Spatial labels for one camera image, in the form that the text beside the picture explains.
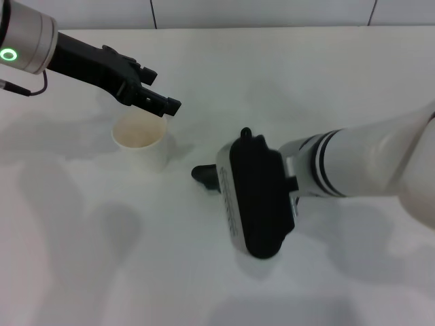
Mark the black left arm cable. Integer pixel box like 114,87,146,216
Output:
0,70,49,97

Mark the dark blue rag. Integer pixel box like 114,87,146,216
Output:
191,163,222,197

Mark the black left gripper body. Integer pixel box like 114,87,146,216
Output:
46,31,143,107

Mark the white paper cup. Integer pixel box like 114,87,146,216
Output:
111,111,169,173

